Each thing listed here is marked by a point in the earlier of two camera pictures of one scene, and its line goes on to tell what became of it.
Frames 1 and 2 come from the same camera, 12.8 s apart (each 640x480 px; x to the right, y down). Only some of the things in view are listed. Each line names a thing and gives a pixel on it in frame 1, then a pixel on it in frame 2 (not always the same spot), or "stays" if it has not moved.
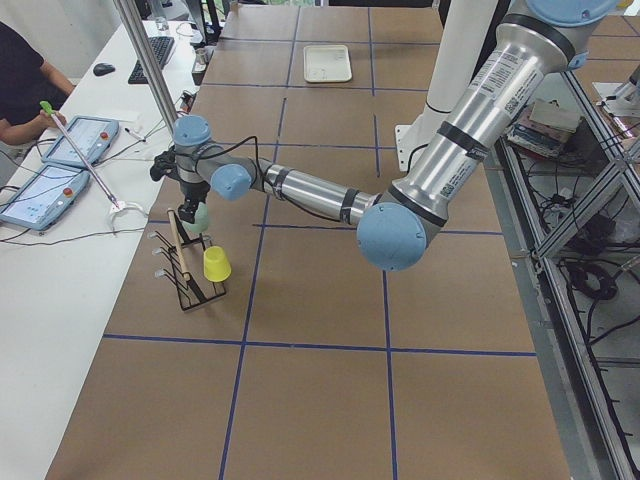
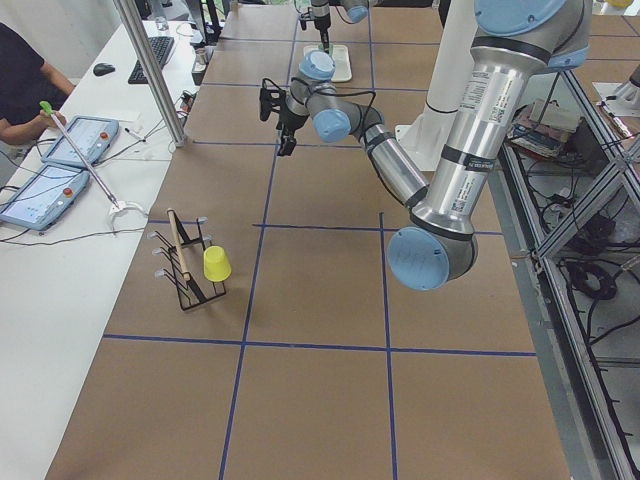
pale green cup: [201, 219] to [330, 48]
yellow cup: [215, 264] stays
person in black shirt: [30, 88] stays
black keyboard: [161, 46] stays
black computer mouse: [102, 69] stays
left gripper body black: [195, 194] to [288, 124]
